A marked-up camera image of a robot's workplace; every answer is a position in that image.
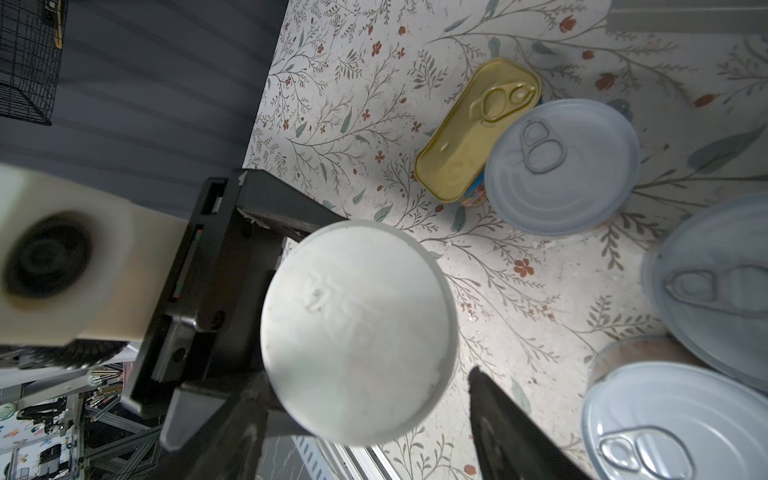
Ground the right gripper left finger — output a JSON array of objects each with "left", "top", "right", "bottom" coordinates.
[{"left": 147, "top": 373, "right": 282, "bottom": 479}]

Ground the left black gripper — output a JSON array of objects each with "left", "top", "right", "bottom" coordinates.
[{"left": 122, "top": 169, "right": 343, "bottom": 418}]

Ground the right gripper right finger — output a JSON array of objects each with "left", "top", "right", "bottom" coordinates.
[{"left": 468, "top": 367, "right": 589, "bottom": 480}]

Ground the orange label plastic-lid can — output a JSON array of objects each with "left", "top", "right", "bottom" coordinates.
[{"left": 260, "top": 220, "right": 459, "bottom": 446}]

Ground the gold rectangular tin can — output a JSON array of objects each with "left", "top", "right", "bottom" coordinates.
[{"left": 414, "top": 58, "right": 542, "bottom": 206}]

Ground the salmon label can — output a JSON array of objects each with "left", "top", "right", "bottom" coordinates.
[{"left": 581, "top": 336, "right": 767, "bottom": 479}]

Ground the yellow black pen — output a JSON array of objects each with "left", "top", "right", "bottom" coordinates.
[{"left": 51, "top": 0, "right": 63, "bottom": 50}]

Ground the teal label can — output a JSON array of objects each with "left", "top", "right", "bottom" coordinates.
[{"left": 641, "top": 193, "right": 767, "bottom": 391}]

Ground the pink label can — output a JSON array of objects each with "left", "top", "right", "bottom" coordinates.
[{"left": 484, "top": 100, "right": 641, "bottom": 237}]

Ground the beige metal cabinet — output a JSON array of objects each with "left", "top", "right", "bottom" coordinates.
[{"left": 606, "top": 0, "right": 767, "bottom": 34}]

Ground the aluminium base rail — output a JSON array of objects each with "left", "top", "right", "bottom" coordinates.
[{"left": 291, "top": 436, "right": 402, "bottom": 480}]

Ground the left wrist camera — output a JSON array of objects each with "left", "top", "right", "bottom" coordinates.
[{"left": 1, "top": 164, "right": 187, "bottom": 346}]

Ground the black wire basket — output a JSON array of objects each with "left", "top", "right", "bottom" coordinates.
[{"left": 1, "top": 0, "right": 68, "bottom": 126}]

